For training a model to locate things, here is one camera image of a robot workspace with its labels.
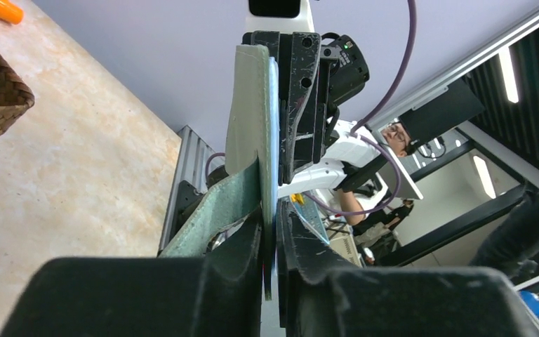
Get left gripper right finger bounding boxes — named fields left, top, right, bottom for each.
left=276, top=200, right=539, bottom=336

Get black monitor in background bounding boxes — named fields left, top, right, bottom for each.
left=399, top=79, right=485, bottom=147

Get orange flashlight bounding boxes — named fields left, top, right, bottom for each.
left=0, top=0, right=24, bottom=25

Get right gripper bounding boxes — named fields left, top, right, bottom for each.
left=242, top=30, right=370, bottom=185

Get person in background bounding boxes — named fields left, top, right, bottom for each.
left=336, top=121, right=422, bottom=266

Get blue perforated storage bin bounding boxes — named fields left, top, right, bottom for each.
left=290, top=194, right=329, bottom=245

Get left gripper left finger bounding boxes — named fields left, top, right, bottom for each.
left=0, top=211, right=262, bottom=336

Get green card holder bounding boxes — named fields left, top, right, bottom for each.
left=161, top=45, right=279, bottom=275

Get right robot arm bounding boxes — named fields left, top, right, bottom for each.
left=242, top=1, right=393, bottom=194

